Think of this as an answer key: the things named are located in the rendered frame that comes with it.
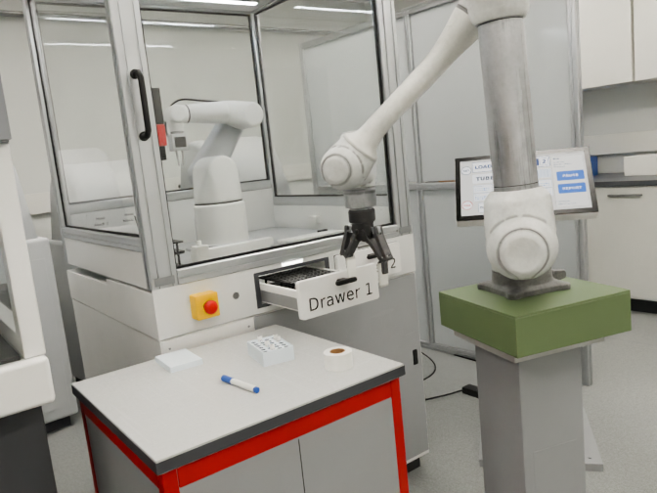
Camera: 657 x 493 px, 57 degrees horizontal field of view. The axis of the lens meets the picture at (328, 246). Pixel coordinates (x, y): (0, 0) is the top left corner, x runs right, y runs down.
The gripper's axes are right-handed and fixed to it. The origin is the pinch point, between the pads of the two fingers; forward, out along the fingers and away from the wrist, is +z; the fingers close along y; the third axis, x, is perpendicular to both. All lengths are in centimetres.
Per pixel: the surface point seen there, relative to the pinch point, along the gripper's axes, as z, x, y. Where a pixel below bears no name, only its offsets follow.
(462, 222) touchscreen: -4, -75, 29
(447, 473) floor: 91, -52, 25
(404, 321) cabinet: 29, -44, 33
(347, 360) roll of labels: 12.6, 24.1, -19.0
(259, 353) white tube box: 12.1, 36.0, 1.9
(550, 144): -30, -161, 45
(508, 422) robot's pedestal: 39, -17, -33
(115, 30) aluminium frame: -73, 50, 34
